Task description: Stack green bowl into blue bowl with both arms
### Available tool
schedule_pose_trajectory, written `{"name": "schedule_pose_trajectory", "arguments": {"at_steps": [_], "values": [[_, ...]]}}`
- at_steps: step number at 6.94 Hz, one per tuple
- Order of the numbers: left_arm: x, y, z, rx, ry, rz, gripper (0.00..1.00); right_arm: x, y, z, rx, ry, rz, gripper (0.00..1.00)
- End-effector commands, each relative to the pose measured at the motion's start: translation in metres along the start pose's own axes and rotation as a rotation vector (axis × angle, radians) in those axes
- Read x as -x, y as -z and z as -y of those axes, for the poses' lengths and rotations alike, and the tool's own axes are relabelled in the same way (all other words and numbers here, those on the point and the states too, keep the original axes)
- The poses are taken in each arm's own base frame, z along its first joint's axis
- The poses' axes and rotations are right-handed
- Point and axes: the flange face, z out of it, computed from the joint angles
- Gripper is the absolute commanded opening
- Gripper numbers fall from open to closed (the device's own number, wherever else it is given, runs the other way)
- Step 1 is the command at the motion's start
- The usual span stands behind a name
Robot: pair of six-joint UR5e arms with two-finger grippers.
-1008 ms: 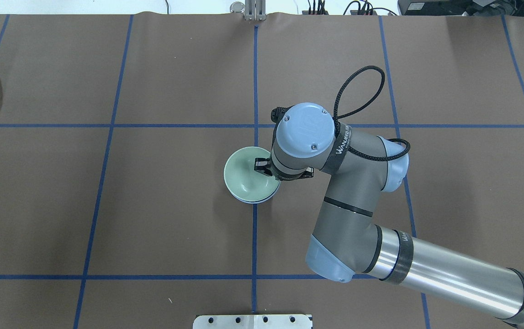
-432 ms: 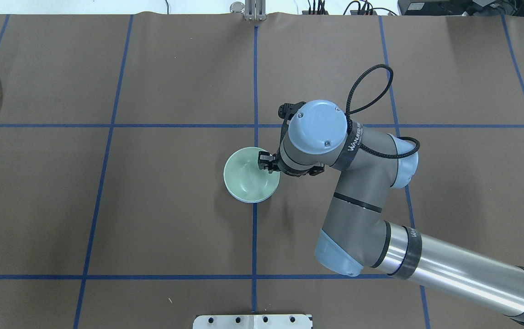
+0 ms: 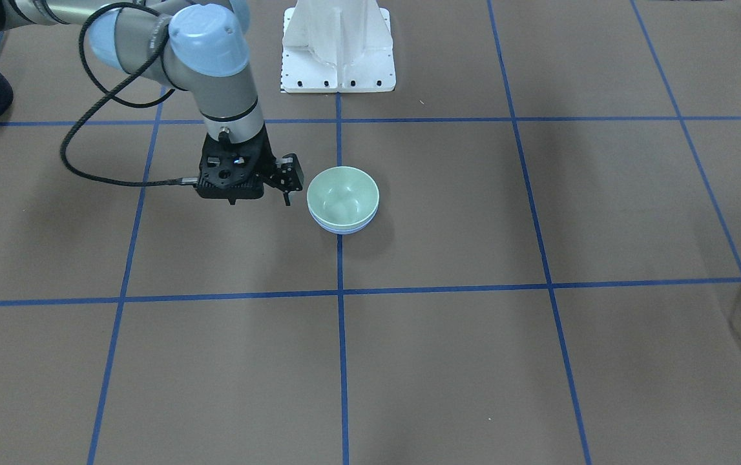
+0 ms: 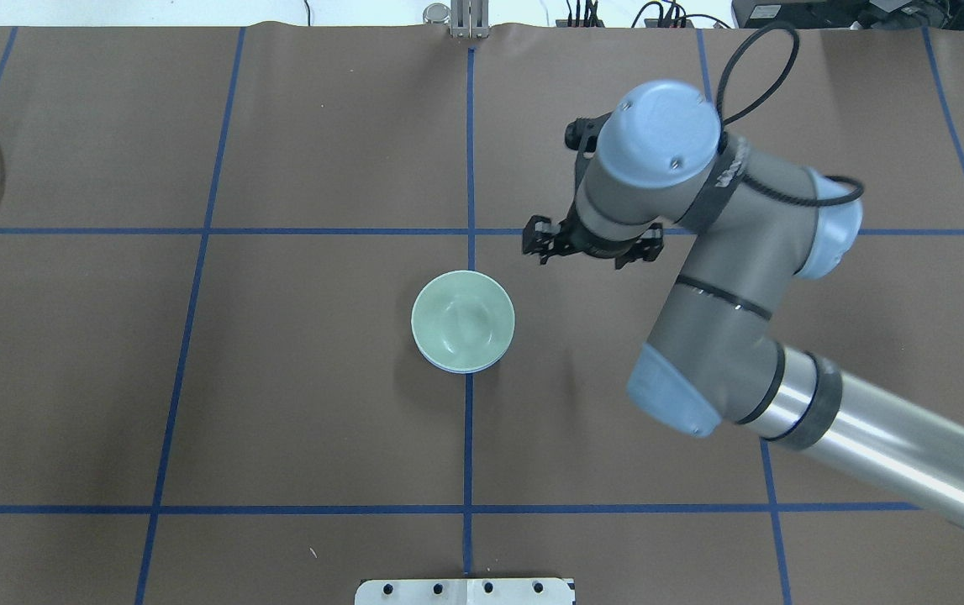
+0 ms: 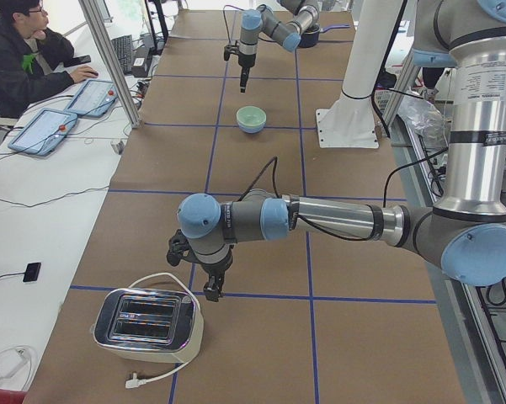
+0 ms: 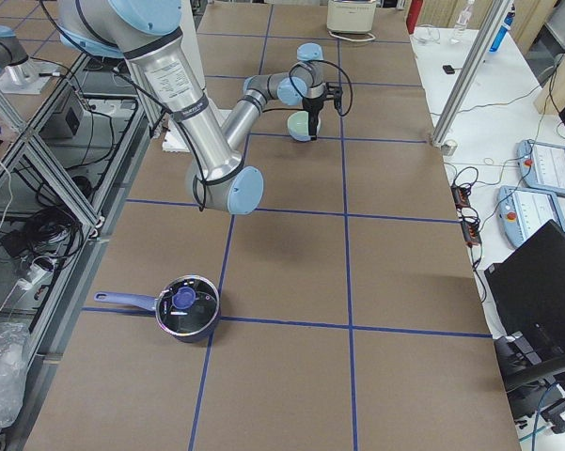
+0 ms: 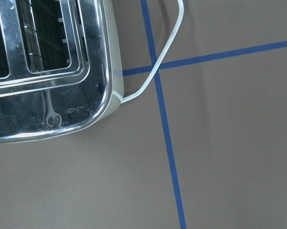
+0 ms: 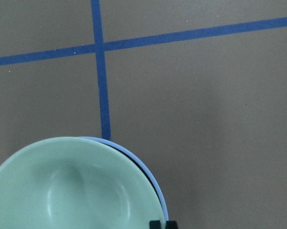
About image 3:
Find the blue bowl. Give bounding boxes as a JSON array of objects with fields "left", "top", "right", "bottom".
[{"left": 308, "top": 207, "right": 379, "bottom": 235}]

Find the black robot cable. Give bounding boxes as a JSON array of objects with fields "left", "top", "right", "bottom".
[{"left": 59, "top": 2, "right": 202, "bottom": 188}]

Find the green bowl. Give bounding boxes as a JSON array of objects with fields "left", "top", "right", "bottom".
[{"left": 306, "top": 167, "right": 381, "bottom": 224}]

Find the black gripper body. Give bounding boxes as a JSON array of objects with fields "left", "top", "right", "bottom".
[{"left": 194, "top": 126, "right": 304, "bottom": 204}]

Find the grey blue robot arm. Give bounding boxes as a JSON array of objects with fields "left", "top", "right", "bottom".
[{"left": 0, "top": 1, "right": 304, "bottom": 205}]

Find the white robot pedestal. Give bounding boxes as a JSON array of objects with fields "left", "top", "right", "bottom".
[{"left": 280, "top": 1, "right": 397, "bottom": 94}]

